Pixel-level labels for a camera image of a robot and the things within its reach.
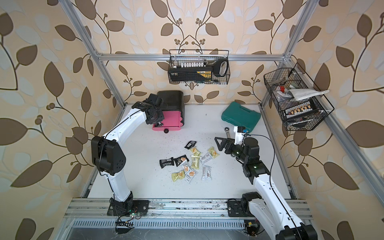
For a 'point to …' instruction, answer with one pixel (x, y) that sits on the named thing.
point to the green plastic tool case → (237, 115)
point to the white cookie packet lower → (190, 175)
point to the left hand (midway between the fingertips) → (160, 116)
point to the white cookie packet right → (205, 158)
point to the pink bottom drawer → (172, 121)
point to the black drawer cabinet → (173, 100)
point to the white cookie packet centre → (186, 167)
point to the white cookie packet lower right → (206, 173)
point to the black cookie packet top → (190, 144)
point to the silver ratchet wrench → (226, 129)
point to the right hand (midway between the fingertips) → (221, 139)
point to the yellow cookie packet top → (196, 151)
